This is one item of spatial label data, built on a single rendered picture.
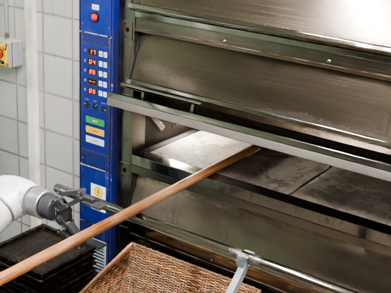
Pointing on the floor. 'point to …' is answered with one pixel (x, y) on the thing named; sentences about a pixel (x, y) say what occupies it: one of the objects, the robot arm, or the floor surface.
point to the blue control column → (98, 28)
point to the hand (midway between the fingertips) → (98, 225)
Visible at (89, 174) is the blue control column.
